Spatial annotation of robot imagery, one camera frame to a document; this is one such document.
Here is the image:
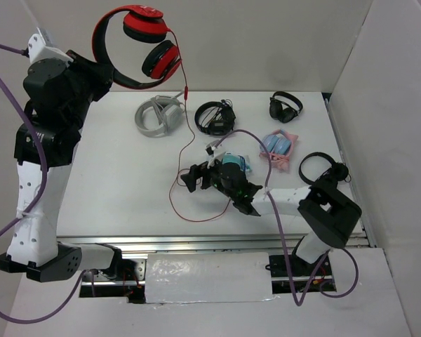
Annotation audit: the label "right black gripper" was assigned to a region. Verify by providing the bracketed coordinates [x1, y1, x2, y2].
[181, 154, 237, 201]

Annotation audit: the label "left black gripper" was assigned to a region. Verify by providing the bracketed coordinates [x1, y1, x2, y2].
[61, 49, 114, 129]

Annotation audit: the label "thin red headphone cable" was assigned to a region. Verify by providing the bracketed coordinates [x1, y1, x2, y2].
[168, 29, 232, 223]

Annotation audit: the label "red black headphones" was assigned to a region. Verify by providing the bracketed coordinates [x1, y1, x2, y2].
[91, 4, 182, 90]

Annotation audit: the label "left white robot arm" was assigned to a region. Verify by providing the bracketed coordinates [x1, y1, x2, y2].
[0, 50, 124, 283]

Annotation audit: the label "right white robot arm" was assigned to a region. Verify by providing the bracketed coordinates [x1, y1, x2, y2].
[180, 162, 361, 275]

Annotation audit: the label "teal white headphones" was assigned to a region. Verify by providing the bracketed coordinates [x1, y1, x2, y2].
[222, 152, 252, 174]

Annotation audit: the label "white grey headphones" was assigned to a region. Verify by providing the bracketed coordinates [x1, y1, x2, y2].
[134, 91, 185, 138]

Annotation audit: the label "pink blue cat-ear headphones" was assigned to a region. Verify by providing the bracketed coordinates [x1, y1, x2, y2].
[259, 129, 299, 173]

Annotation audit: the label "black folded headphones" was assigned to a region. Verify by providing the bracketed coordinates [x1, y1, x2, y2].
[269, 91, 303, 124]

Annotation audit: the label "black thin-band headphones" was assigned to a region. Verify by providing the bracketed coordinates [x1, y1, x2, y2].
[298, 152, 351, 185]

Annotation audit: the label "white foil-edged panel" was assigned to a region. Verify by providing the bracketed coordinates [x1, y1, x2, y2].
[145, 252, 274, 304]

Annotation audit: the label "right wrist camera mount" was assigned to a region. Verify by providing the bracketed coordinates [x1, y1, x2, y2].
[206, 140, 227, 169]

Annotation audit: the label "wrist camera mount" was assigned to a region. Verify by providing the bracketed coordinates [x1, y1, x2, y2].
[27, 27, 73, 65]
[206, 140, 227, 169]

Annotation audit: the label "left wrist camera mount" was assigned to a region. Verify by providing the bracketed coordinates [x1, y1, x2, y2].
[27, 27, 73, 65]

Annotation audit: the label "black wired headphones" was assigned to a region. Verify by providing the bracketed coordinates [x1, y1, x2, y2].
[194, 99, 236, 136]

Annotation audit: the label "aluminium rail frame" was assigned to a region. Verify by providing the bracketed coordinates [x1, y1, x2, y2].
[55, 91, 377, 253]

